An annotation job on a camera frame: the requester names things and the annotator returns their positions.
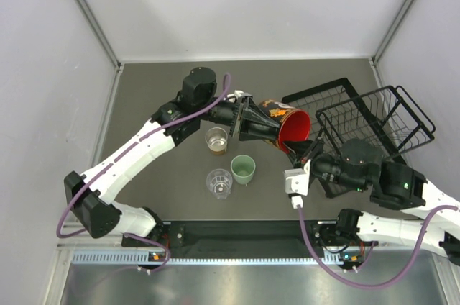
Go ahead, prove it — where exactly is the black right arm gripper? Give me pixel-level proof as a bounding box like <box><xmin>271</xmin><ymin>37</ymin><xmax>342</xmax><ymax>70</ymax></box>
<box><xmin>282</xmin><ymin>137</ymin><xmax>367</xmax><ymax>193</ymax></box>

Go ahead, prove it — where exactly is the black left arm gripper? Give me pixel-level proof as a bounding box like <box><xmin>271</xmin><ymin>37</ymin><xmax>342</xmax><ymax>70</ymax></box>
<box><xmin>197</xmin><ymin>96</ymin><xmax>278</xmax><ymax>140</ymax></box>

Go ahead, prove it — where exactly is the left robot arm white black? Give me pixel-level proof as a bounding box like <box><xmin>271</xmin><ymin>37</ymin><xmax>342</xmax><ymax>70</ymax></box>
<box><xmin>64</xmin><ymin>67</ymin><xmax>280</xmax><ymax>245</ymax></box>

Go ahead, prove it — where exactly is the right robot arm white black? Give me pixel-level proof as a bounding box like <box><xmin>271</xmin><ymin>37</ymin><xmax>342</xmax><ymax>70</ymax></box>
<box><xmin>284</xmin><ymin>139</ymin><xmax>459</xmax><ymax>265</ymax></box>

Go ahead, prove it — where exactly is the steel tumbler with cork base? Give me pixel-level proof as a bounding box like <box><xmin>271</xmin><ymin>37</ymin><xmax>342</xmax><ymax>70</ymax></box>
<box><xmin>205</xmin><ymin>127</ymin><xmax>228</xmax><ymax>155</ymax></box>

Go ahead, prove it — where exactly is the mint green cup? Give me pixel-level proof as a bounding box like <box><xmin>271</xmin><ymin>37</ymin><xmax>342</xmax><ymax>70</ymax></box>
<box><xmin>231</xmin><ymin>155</ymin><xmax>256</xmax><ymax>186</ymax></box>

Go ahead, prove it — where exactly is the clear plastic glass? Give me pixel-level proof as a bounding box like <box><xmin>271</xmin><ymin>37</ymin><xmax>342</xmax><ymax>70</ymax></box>
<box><xmin>206</xmin><ymin>169</ymin><xmax>233</xmax><ymax>199</ymax></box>

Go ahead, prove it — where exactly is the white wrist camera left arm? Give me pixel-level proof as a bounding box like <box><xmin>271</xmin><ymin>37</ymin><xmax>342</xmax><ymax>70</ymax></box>
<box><xmin>225</xmin><ymin>90</ymin><xmax>252</xmax><ymax>102</ymax></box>

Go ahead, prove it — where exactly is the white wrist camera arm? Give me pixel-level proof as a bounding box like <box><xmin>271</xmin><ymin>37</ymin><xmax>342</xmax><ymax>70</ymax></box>
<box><xmin>225</xmin><ymin>90</ymin><xmax>252</xmax><ymax>102</ymax></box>
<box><xmin>283</xmin><ymin>160</ymin><xmax>311</xmax><ymax>209</ymax></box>

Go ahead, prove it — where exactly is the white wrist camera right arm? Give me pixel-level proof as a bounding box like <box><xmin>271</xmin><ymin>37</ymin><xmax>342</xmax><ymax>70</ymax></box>
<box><xmin>283</xmin><ymin>160</ymin><xmax>311</xmax><ymax>209</ymax></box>

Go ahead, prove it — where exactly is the black wire dish rack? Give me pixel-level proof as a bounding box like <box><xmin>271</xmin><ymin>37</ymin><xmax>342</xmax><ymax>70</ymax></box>
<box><xmin>282</xmin><ymin>78</ymin><xmax>436</xmax><ymax>198</ymax></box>

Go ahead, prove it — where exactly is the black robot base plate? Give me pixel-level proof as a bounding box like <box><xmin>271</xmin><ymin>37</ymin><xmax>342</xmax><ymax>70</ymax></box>
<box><xmin>121</xmin><ymin>219</ymin><xmax>379</xmax><ymax>259</ymax></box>

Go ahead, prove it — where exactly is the grey slotted cable duct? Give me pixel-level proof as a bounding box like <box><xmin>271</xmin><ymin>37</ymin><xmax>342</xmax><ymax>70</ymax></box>
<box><xmin>71</xmin><ymin>249</ymin><xmax>364</xmax><ymax>266</ymax></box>

